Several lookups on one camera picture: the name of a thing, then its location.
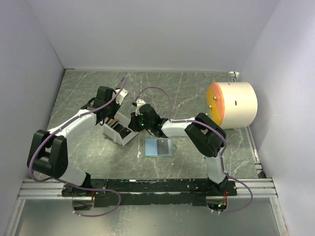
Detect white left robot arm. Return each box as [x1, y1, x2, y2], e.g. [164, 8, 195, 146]
[27, 86, 124, 196]

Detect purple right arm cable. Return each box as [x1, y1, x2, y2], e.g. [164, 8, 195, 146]
[135, 86, 253, 214]

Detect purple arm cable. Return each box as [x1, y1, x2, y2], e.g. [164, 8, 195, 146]
[135, 86, 253, 214]
[29, 77, 127, 217]

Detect black cards in tray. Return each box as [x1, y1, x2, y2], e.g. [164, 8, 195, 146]
[105, 118, 131, 139]

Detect black credit card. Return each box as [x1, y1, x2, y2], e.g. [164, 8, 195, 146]
[157, 139, 170, 156]

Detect green card holder wallet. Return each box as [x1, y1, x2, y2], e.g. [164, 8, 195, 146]
[143, 138, 175, 158]

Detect aluminium frame profile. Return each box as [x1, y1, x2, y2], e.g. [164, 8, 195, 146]
[17, 178, 67, 198]

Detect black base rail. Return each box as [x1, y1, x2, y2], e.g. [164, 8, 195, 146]
[62, 178, 237, 207]

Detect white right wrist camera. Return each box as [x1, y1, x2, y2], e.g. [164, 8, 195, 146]
[132, 98, 146, 116]

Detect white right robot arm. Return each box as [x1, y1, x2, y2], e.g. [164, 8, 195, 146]
[128, 101, 228, 196]

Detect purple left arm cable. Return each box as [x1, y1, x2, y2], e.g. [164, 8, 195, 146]
[29, 77, 127, 217]

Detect white card tray box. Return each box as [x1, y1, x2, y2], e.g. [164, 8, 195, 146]
[103, 112, 138, 146]

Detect white cylinder with orange lid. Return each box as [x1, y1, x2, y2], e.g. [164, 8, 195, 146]
[206, 82, 258, 129]

